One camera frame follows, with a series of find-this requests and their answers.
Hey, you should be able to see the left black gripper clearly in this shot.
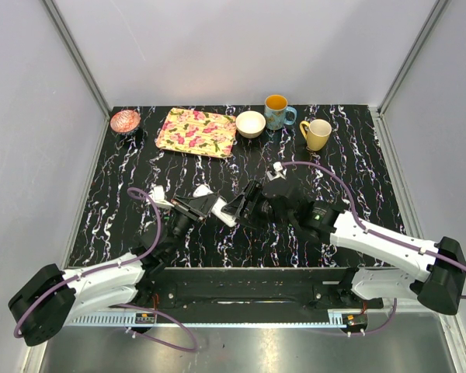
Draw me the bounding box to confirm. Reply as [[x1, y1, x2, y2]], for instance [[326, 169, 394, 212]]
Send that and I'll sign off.
[[166, 193, 219, 257]]

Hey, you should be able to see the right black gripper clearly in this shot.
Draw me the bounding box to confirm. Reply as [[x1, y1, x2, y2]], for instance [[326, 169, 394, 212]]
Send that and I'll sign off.
[[221, 179, 296, 232]]

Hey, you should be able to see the white remote control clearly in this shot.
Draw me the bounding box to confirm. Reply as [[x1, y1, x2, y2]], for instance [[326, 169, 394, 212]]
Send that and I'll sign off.
[[193, 184, 236, 228]]

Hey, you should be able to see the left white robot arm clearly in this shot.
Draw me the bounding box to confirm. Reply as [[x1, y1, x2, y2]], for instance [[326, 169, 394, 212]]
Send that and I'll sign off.
[[8, 193, 218, 347]]

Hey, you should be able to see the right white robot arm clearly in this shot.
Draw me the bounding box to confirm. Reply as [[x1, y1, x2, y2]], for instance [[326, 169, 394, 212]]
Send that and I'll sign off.
[[221, 179, 466, 315]]

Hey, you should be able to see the floral rectangular tray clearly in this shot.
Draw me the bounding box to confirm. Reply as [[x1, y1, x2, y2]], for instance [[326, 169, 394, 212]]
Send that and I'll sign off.
[[155, 107, 237, 159]]

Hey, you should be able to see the cream ceramic bowl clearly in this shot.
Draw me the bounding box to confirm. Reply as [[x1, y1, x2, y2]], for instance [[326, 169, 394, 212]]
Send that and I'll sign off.
[[235, 110, 266, 139]]

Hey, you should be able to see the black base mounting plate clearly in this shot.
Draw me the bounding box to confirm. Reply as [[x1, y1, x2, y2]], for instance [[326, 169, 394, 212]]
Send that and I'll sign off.
[[66, 269, 384, 327]]

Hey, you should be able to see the blue butterfly mug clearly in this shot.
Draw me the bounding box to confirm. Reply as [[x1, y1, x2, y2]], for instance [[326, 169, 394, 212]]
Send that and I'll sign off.
[[264, 94, 297, 131]]

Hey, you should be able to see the yellow mug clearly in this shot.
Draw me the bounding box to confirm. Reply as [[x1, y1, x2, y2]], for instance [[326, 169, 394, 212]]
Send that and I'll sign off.
[[299, 119, 332, 152]]

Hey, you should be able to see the red patterned small bowl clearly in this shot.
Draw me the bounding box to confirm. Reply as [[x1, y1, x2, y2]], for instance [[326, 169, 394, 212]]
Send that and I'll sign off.
[[110, 110, 141, 135]]

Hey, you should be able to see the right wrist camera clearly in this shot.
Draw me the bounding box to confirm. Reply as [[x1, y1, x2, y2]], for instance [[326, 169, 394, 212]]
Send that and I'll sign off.
[[266, 162, 286, 181]]

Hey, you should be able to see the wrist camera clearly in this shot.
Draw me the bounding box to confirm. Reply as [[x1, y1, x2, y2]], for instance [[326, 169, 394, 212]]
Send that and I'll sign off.
[[148, 186, 172, 210], [266, 162, 286, 181]]

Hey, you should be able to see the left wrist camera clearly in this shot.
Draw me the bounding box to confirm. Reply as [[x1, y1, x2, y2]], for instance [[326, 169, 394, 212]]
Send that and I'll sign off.
[[148, 186, 172, 210]]

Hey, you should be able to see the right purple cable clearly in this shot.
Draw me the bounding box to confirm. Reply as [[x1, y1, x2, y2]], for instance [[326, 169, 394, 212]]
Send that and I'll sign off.
[[281, 161, 466, 337]]

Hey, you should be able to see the left aluminium frame post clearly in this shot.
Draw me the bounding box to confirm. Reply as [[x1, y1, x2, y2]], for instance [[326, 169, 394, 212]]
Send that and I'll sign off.
[[40, 0, 112, 119]]

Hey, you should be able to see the aluminium frame post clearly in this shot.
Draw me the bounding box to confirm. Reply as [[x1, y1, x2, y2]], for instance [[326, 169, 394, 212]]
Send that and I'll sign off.
[[40, 0, 112, 119], [376, 0, 450, 117]]

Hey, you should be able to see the right aluminium frame post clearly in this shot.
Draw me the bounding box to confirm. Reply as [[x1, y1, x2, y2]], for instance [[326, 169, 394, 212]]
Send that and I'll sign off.
[[376, 0, 450, 117]]

